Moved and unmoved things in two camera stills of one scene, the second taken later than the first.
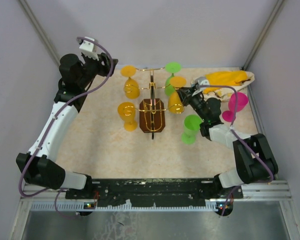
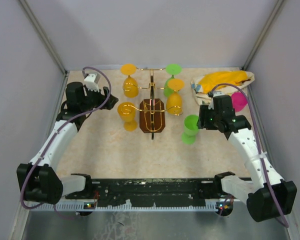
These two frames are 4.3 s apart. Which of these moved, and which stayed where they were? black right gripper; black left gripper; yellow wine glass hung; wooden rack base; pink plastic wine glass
Moved: black right gripper; black left gripper
Stayed: wooden rack base; pink plastic wine glass; yellow wine glass hung
